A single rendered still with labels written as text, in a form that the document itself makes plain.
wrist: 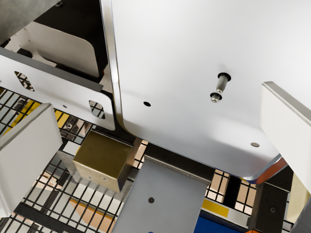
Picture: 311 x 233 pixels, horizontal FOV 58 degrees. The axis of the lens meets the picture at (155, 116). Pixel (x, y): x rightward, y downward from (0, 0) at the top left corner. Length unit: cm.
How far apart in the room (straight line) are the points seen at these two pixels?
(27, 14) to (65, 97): 21
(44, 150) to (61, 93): 25
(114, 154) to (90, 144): 4
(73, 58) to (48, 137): 20
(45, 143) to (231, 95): 17
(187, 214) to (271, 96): 33
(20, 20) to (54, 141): 9
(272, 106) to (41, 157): 13
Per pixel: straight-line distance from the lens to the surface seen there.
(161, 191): 47
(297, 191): 32
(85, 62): 36
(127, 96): 34
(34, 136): 17
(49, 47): 38
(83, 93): 38
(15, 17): 23
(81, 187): 405
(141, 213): 46
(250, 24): 21
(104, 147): 47
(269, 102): 17
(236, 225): 55
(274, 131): 16
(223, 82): 24
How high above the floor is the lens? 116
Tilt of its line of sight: 28 degrees down
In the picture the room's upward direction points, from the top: 154 degrees counter-clockwise
